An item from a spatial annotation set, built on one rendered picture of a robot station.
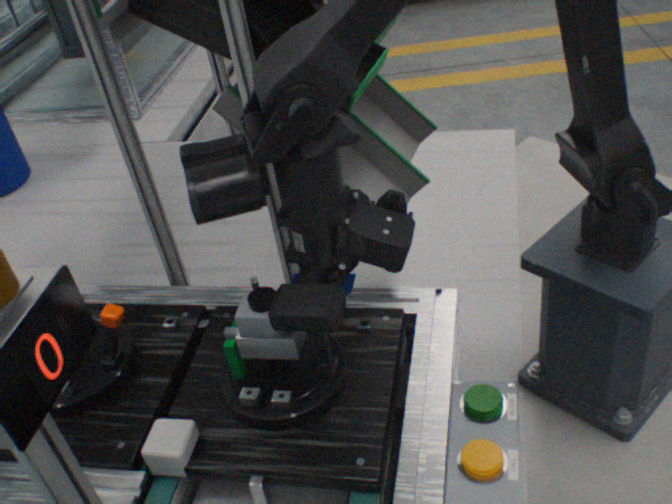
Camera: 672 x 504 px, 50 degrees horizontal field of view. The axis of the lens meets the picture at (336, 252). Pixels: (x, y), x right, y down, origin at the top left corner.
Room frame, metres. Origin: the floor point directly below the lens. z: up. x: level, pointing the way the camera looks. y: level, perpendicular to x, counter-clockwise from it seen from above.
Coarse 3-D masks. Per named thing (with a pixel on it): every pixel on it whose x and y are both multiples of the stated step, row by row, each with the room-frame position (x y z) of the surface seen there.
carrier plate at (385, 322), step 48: (336, 336) 0.60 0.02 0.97; (384, 336) 0.59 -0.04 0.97; (192, 384) 0.57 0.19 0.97; (384, 384) 0.52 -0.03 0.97; (240, 432) 0.49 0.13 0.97; (288, 432) 0.48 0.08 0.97; (336, 432) 0.47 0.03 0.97; (384, 432) 0.46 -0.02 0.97; (240, 480) 0.44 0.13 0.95; (288, 480) 0.43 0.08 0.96; (336, 480) 0.41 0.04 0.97
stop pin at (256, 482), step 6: (252, 480) 0.43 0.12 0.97; (258, 480) 0.43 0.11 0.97; (264, 480) 0.43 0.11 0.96; (252, 486) 0.42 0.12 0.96; (258, 486) 0.42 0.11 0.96; (264, 486) 0.43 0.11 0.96; (252, 492) 0.42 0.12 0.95; (258, 492) 0.42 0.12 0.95; (264, 492) 0.42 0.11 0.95; (258, 498) 0.42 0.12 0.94; (264, 498) 0.42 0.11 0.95; (270, 498) 0.43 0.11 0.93
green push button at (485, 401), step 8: (480, 384) 0.49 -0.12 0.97; (472, 392) 0.48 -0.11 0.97; (480, 392) 0.48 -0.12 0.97; (488, 392) 0.48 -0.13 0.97; (496, 392) 0.48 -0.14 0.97; (464, 400) 0.48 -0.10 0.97; (472, 400) 0.47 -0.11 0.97; (480, 400) 0.47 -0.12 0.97; (488, 400) 0.47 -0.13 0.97; (496, 400) 0.47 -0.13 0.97; (472, 408) 0.46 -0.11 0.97; (480, 408) 0.46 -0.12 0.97; (488, 408) 0.46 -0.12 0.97; (496, 408) 0.46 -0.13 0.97; (472, 416) 0.46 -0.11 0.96; (480, 416) 0.46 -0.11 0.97; (488, 416) 0.46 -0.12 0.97
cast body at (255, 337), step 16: (256, 288) 0.56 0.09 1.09; (272, 288) 0.56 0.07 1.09; (240, 304) 0.55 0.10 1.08; (256, 304) 0.54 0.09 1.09; (240, 320) 0.53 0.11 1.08; (256, 320) 0.53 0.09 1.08; (240, 336) 0.54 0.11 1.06; (256, 336) 0.53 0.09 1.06; (272, 336) 0.53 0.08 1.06; (288, 336) 0.53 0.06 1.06; (304, 336) 0.55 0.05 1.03; (240, 352) 0.54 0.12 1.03; (256, 352) 0.53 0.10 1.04; (272, 352) 0.53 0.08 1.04; (288, 352) 0.52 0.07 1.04
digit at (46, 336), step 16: (48, 304) 0.42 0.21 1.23; (48, 320) 0.41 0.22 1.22; (32, 336) 0.39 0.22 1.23; (48, 336) 0.40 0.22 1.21; (64, 336) 0.42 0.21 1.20; (16, 352) 0.37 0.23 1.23; (32, 352) 0.38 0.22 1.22; (48, 352) 0.39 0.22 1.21; (64, 352) 0.41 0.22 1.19; (32, 368) 0.38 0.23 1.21; (48, 368) 0.39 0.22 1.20; (64, 368) 0.40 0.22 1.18; (48, 384) 0.38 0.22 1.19; (48, 400) 0.37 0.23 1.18
